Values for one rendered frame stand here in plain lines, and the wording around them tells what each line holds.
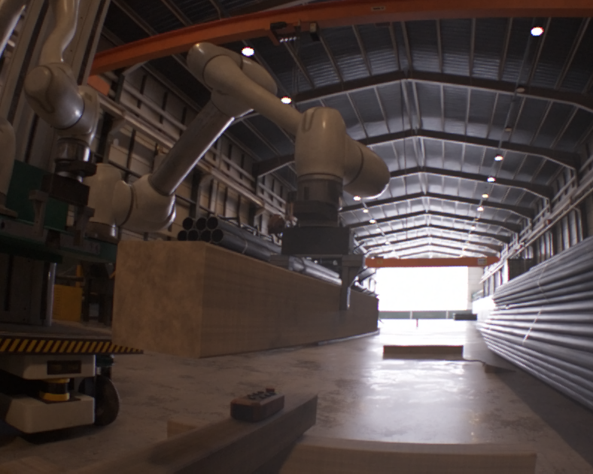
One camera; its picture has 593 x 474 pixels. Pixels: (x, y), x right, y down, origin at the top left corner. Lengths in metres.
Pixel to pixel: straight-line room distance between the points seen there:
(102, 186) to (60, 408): 0.73
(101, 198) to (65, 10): 0.63
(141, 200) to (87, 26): 0.76
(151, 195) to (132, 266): 1.17
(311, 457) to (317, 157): 0.74
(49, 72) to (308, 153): 0.58
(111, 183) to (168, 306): 1.19
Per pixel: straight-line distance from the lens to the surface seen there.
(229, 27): 10.36
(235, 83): 1.15
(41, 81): 1.00
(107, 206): 1.55
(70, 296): 7.45
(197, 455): 0.74
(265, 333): 0.51
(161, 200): 1.59
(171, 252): 0.40
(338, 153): 0.88
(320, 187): 0.85
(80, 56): 1.83
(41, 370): 1.26
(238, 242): 5.23
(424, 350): 5.51
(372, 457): 1.16
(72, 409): 1.36
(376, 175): 1.00
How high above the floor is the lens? 0.44
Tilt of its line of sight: 11 degrees up
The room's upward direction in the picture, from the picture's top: 3 degrees clockwise
